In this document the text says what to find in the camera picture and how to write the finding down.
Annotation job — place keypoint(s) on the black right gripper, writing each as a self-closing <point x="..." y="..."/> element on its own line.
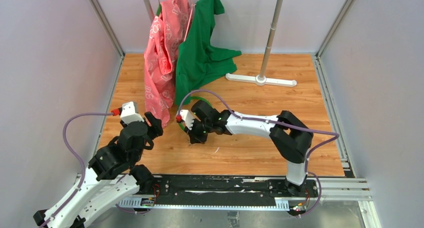
<point x="195" y="138"/>

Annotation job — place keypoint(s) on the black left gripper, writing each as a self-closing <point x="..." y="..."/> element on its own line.
<point x="156" y="128"/>

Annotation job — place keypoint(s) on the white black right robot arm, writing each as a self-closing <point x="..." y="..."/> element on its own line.
<point x="286" y="131"/>

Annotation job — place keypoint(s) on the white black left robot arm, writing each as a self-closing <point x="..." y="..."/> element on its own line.
<point x="112" y="174"/>

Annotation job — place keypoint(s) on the green t-shirt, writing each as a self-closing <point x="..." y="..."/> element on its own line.
<point x="199" y="62"/>

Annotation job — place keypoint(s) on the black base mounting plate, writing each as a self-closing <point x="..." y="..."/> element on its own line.
<point x="225" y="190"/>

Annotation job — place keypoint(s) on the white clothes rack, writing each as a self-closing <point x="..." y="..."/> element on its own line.
<point x="261" y="79"/>

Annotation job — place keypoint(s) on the pink patterned garment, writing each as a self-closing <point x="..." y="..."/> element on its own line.
<point x="166" y="33"/>

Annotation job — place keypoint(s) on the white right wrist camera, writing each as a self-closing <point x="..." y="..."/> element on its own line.
<point x="187" y="117"/>

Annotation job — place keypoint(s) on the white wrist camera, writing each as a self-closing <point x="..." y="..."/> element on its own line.
<point x="187" y="117"/>
<point x="130" y="111"/>

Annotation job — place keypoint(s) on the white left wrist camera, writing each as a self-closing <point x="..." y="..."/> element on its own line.
<point x="130" y="111"/>

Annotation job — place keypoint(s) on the aluminium frame rail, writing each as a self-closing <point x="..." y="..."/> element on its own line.
<point x="332" y="189"/>

